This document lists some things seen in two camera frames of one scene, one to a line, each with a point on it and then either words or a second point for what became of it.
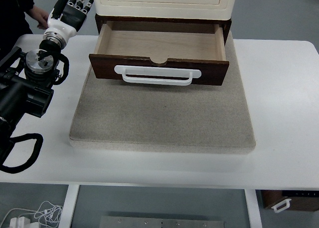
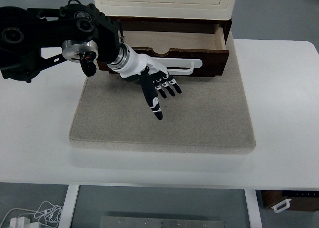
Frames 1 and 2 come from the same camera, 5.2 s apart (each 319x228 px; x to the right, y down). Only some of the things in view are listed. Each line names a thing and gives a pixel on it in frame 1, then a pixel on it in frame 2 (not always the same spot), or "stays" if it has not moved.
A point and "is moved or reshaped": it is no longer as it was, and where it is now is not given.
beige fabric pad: x=133 y=117 stays
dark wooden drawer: x=199 y=46 is moved or reshaped
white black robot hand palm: x=66 y=21 to x=132 y=65
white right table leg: x=254 y=213 stays
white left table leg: x=69 y=206 stays
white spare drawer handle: x=287 y=201 stays
